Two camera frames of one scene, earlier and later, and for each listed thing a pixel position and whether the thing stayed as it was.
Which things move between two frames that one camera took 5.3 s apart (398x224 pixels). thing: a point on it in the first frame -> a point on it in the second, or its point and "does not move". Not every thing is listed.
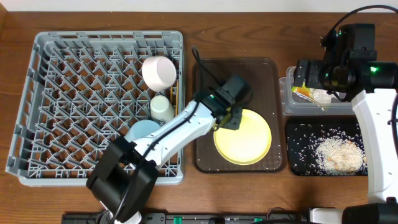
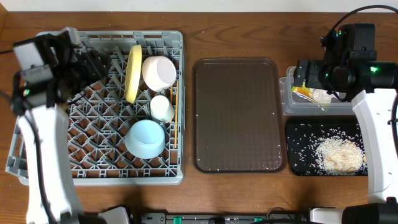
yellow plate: [247, 145] -> [134, 74]
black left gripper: [233, 121] -> [90, 64]
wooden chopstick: [177, 98] does not move
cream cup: [161, 109] does not move
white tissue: [322, 96] does not move
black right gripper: [315, 67] does not move
